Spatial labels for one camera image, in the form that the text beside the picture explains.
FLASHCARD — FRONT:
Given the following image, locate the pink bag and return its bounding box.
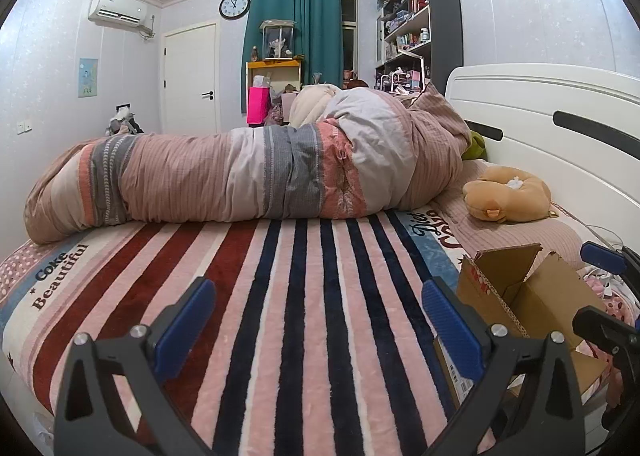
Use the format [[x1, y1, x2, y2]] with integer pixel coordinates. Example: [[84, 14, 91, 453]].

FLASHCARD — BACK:
[[247, 85, 272, 126]]

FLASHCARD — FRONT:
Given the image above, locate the dark bookshelf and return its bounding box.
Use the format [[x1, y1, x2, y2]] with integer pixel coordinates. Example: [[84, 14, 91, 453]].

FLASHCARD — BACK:
[[374, 0, 464, 93]]

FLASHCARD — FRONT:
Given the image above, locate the white air conditioner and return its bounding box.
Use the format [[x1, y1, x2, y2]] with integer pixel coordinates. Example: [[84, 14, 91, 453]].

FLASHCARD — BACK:
[[88, 0, 154, 30]]

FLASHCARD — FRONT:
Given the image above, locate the glass display case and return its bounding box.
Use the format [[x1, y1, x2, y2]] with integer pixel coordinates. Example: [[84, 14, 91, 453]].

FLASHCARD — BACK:
[[258, 19, 296, 60]]

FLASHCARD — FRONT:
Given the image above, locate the white cable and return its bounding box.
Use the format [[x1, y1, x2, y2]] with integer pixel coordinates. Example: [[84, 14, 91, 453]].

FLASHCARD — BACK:
[[581, 224, 627, 258]]

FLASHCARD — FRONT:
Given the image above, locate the white bed headboard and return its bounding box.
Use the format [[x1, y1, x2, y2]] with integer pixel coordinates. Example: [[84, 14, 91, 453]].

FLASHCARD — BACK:
[[444, 63, 640, 257]]

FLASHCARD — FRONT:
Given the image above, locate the round wall clock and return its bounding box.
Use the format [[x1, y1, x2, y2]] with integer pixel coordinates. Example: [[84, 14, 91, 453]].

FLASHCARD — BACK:
[[219, 0, 251, 20]]

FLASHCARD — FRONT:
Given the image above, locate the green plush toy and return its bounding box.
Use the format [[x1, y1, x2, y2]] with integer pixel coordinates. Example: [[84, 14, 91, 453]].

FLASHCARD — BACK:
[[460, 130, 487, 162]]

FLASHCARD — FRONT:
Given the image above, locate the striped plush blanket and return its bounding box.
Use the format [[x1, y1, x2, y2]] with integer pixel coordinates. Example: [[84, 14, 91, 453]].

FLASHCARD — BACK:
[[0, 208, 501, 456]]

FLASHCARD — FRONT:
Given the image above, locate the cream cushion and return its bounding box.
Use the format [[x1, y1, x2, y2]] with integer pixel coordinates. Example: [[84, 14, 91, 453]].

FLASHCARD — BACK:
[[288, 83, 344, 127]]

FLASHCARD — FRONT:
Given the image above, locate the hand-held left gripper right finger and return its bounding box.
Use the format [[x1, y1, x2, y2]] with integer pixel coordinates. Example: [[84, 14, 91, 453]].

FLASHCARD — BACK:
[[421, 277, 586, 456]]

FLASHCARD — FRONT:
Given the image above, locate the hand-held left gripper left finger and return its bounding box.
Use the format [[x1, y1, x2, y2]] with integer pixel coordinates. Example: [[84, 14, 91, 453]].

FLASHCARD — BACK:
[[54, 277, 217, 456]]

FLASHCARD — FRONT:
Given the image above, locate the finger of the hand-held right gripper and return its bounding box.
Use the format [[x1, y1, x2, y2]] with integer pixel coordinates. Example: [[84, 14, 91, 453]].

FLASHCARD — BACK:
[[572, 305, 640, 368], [580, 241, 640, 283]]

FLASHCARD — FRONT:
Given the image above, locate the pile of bags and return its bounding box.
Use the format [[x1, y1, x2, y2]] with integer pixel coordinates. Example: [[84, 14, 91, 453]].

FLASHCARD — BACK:
[[105, 103, 144, 137]]

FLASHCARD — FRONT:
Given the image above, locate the brown cardboard box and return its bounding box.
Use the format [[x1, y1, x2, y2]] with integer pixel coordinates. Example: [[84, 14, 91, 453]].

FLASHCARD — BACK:
[[432, 242, 609, 410]]

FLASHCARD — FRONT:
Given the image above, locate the white door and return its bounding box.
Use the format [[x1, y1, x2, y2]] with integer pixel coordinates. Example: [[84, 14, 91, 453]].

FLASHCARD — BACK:
[[162, 23, 221, 135]]

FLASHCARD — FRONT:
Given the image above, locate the pink ribbed pillow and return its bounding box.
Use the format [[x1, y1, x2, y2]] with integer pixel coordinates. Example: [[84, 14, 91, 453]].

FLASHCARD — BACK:
[[435, 158, 593, 269]]

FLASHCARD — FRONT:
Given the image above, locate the small blue wall poster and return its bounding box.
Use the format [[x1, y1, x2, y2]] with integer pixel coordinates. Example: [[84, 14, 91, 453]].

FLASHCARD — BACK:
[[78, 57, 99, 99]]

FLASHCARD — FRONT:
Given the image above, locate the yellow shelf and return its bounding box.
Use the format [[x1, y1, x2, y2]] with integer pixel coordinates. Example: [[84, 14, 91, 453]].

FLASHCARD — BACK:
[[245, 58, 305, 115]]

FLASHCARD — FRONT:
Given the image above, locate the window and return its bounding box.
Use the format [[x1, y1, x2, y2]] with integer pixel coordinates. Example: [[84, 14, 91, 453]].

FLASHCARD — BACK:
[[341, 0, 360, 83]]

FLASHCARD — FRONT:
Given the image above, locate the orange plush toy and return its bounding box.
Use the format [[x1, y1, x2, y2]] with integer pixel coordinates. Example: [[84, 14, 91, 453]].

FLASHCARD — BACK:
[[461, 165, 553, 224]]

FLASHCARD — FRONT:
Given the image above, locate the green curtain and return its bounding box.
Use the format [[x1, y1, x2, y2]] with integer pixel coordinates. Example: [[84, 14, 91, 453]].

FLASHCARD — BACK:
[[241, 0, 344, 113]]

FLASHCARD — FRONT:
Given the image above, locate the pink grey rolled quilt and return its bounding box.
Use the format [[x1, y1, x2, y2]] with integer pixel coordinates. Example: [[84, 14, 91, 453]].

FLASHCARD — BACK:
[[24, 82, 474, 245]]

